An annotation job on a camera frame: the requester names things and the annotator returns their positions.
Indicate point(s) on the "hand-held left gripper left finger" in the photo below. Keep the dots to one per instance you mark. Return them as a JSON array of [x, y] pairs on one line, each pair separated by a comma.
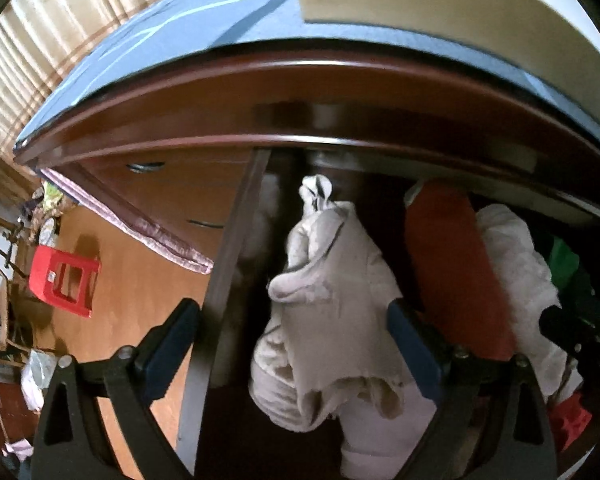
[[172, 345]]

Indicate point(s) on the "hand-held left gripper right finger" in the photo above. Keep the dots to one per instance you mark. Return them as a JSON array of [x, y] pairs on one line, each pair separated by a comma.
[[412, 355]]

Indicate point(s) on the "beige underwear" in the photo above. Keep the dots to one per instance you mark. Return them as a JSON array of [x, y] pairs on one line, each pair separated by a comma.
[[330, 310]]

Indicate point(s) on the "red garment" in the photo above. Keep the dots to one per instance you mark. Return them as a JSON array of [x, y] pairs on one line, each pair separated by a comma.
[[455, 270]]

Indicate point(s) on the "green garment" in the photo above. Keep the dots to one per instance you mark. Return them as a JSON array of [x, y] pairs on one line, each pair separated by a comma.
[[564, 260]]

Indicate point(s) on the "white cloth with dark trim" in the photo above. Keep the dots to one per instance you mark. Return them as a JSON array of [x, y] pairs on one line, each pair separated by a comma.
[[317, 192]]

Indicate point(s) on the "red plastic stool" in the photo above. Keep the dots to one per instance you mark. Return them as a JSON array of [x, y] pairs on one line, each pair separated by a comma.
[[62, 277]]

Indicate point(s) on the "white fluffy garment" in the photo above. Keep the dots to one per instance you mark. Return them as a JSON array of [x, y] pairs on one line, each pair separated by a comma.
[[522, 280]]

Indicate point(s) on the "white plastic bag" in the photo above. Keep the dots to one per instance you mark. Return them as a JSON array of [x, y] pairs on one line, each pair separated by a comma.
[[36, 375]]

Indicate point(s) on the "dark garment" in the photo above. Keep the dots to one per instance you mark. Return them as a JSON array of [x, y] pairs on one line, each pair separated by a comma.
[[577, 317]]

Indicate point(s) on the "small red cloth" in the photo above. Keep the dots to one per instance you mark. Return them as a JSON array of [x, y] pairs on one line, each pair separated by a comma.
[[572, 420]]

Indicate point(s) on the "brown wooden dresser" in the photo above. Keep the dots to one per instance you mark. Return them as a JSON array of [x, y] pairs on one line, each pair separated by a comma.
[[180, 110]]

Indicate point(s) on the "blue dresser cloth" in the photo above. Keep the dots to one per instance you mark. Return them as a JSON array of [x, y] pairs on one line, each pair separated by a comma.
[[180, 25]]

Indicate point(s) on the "striped curtain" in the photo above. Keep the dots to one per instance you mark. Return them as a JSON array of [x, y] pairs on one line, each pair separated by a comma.
[[40, 25]]

